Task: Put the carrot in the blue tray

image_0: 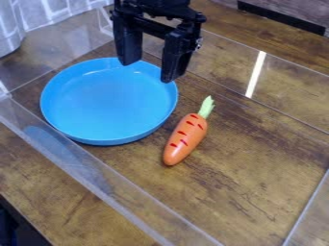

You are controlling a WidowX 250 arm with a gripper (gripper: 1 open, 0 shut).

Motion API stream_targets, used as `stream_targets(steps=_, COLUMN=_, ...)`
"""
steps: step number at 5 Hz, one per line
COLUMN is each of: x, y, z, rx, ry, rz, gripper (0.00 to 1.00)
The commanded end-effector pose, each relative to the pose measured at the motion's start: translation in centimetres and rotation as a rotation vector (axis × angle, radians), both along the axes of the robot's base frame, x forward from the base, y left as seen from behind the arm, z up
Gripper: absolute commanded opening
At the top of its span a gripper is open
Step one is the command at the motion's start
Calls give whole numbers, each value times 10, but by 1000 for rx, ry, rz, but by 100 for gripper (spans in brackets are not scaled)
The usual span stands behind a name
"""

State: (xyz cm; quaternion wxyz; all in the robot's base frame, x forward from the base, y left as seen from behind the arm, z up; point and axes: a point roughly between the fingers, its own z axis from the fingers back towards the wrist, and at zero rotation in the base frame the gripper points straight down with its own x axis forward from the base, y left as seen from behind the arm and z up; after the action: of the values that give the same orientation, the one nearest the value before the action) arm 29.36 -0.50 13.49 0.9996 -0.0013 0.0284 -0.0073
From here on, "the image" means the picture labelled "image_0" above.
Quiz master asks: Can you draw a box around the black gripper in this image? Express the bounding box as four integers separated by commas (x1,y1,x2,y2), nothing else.
111,0,207,83

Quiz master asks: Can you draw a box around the orange toy carrot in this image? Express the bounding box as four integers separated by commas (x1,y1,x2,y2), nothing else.
163,96,214,166

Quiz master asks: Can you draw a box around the blue round tray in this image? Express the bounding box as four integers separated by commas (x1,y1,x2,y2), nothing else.
40,58,179,146

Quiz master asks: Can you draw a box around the white grey curtain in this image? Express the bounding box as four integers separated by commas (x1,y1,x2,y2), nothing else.
0,0,115,58

